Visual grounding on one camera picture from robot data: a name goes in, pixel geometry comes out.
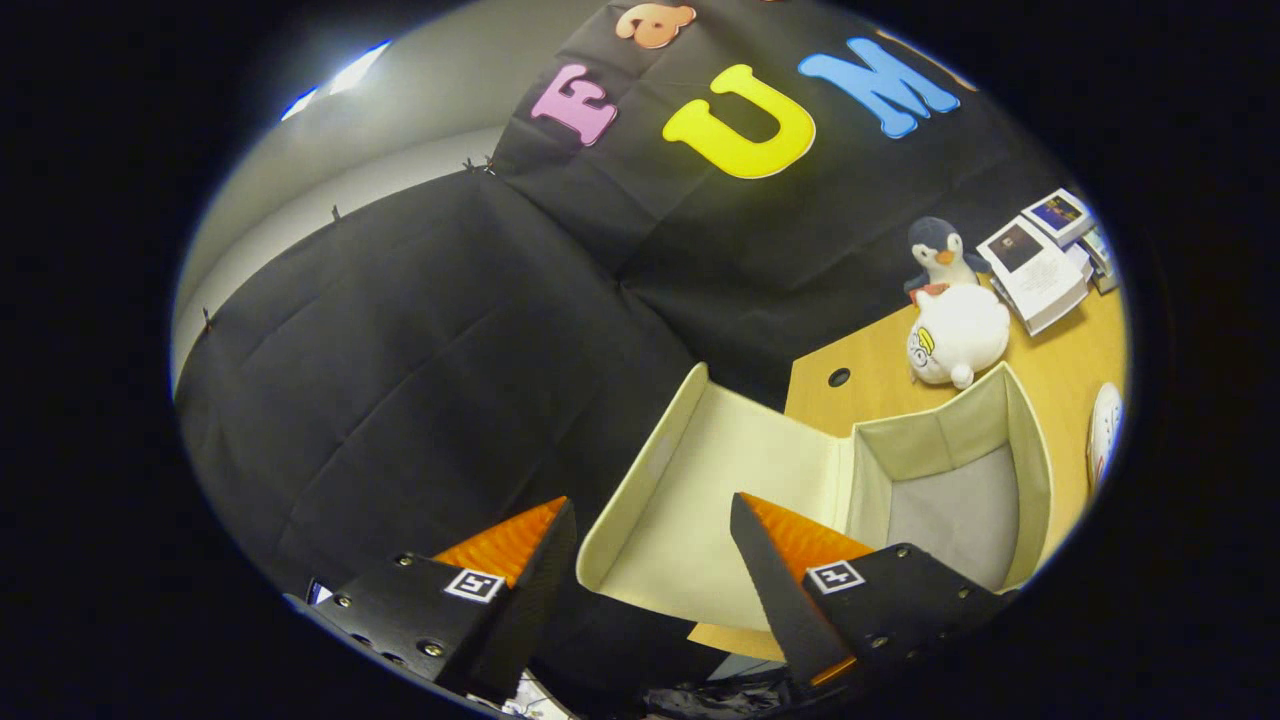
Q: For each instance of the plain white book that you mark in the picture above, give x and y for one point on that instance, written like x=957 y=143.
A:
x=1080 y=258

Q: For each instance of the white canvas shoe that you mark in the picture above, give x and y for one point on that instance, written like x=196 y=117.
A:
x=1105 y=430

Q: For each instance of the grey penguin plush toy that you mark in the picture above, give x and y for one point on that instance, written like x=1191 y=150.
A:
x=940 y=250

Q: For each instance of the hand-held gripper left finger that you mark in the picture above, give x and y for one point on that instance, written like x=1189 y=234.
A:
x=535 y=600

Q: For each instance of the white book with dark portrait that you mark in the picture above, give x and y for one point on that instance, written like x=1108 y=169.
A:
x=1035 y=275

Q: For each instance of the white duck plush toy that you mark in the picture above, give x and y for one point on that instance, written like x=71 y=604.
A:
x=965 y=325

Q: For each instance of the small ceiling light panel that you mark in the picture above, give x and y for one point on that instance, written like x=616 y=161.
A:
x=355 y=70

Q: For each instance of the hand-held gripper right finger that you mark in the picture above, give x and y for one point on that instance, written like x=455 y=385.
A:
x=775 y=590

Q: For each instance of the beige fabric storage box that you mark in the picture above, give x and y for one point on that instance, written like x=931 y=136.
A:
x=700 y=480

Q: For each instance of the book with blue picture cover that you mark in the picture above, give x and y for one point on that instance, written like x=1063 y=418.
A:
x=1060 y=212

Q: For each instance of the book with pale teal cover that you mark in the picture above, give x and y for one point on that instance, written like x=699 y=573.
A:
x=1103 y=262

